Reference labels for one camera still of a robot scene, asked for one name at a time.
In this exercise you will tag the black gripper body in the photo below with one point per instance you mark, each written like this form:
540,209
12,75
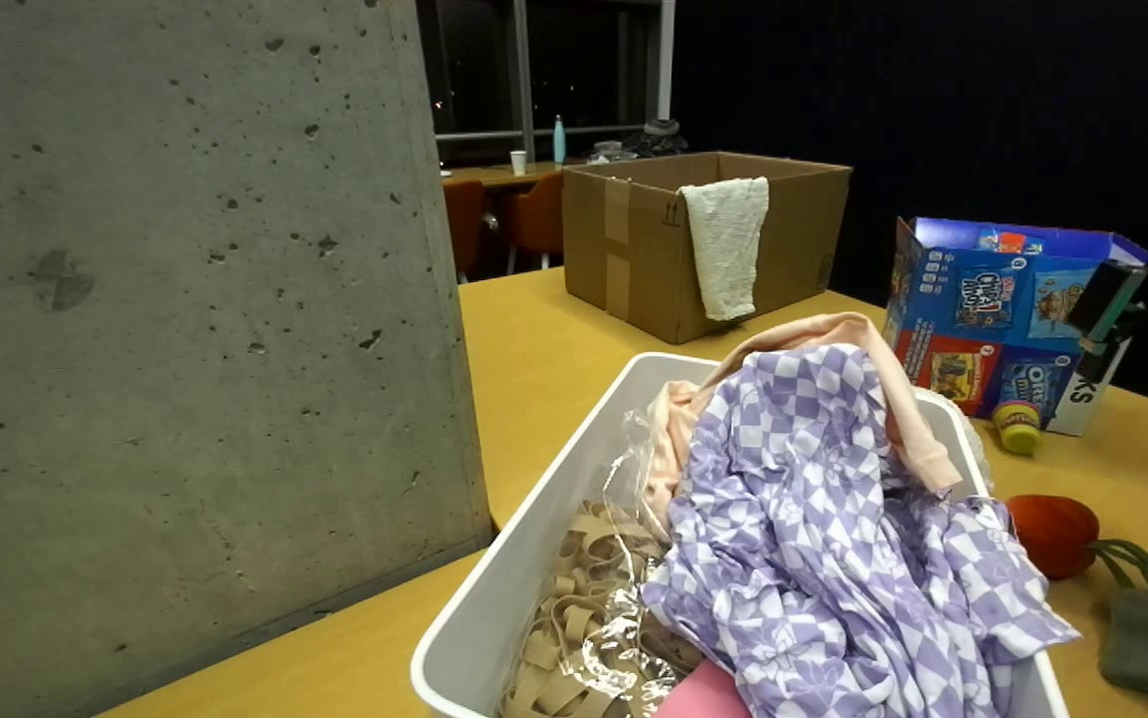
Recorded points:
1107,318

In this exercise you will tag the blue snack packs box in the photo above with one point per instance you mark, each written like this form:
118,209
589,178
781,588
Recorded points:
981,314

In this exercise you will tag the turnip plush toy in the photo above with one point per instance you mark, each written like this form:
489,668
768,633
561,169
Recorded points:
1063,537

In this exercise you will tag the yellow green plush ball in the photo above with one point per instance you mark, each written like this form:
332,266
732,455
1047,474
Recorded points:
1019,428

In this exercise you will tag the white towel on box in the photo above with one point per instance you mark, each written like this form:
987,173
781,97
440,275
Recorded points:
728,233

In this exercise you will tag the cardboard box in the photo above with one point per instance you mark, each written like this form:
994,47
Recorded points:
630,246

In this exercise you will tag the purple checkered cloth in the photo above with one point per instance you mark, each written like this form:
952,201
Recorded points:
823,572

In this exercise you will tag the blue bottle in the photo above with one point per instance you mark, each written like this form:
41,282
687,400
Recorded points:
561,141

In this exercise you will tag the white cup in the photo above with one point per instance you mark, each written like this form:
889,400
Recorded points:
516,162

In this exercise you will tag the bag of beige strips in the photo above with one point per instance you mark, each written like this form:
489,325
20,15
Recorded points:
591,646

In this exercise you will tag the brown chair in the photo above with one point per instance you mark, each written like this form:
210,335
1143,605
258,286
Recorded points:
498,228

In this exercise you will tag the white plastic bin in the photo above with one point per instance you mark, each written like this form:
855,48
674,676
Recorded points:
467,656

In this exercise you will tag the grey concrete pillar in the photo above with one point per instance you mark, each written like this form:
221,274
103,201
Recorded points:
234,375

